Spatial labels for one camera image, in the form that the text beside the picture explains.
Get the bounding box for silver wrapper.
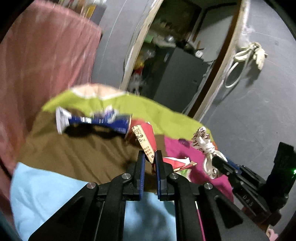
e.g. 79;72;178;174
191;127;230;179

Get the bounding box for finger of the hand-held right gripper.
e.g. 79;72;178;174
227;162;243;175
211;156;234;175

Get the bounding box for black cabinet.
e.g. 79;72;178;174
153;45;214;109

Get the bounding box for blue white crumpled packet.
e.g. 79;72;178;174
55;105;133;135

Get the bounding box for multicolour patchwork blanket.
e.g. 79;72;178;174
9;83;234;241

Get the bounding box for white coiled cable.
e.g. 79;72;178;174
224;43;259;88

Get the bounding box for pink tablecloth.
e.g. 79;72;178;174
0;0;102;232

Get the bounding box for yellow bag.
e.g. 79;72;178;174
134;57;145;71

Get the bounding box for black wok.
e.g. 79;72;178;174
162;35;177;45

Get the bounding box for wooden door frame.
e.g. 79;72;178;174
119;0;250;121

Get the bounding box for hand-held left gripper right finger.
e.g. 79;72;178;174
154;150;269;241

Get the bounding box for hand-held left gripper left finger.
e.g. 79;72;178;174
28;150;146;241

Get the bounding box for red snack wrapper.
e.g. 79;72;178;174
125;119;158;164

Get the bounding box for white glove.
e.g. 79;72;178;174
252;43;269;71

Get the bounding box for red white wrapper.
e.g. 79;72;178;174
162;157;197;175

